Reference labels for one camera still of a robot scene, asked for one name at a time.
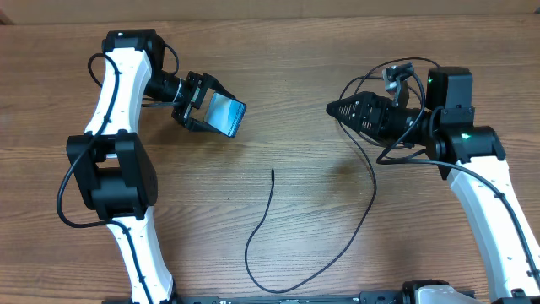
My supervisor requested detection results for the blue Galaxy smartphone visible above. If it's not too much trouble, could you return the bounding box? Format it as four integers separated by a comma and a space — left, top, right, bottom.
204, 92, 246, 138

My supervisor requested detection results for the black charging cable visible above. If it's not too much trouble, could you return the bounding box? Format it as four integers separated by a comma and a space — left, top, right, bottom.
244, 57, 442, 295

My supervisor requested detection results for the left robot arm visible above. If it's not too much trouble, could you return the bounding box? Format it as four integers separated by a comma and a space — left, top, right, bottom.
65, 29, 246, 303

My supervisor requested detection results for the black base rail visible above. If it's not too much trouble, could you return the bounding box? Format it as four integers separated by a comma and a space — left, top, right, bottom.
100, 279, 478, 304

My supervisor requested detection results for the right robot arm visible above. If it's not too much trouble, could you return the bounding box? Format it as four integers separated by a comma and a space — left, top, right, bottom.
326, 63, 539, 303

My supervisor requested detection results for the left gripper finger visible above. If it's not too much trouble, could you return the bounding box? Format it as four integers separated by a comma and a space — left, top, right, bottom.
205, 75, 236, 100
185, 117, 221, 134

